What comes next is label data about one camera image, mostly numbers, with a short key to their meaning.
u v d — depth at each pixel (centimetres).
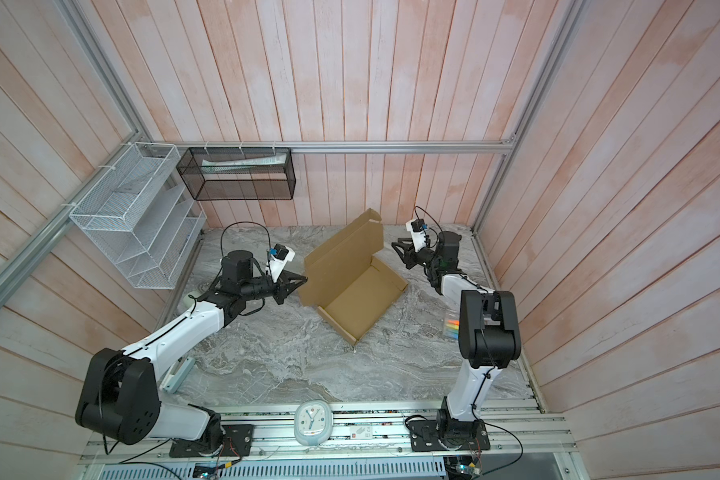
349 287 101
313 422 75
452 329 93
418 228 80
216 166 89
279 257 72
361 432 74
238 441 73
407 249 85
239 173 104
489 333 52
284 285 72
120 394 43
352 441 73
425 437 73
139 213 73
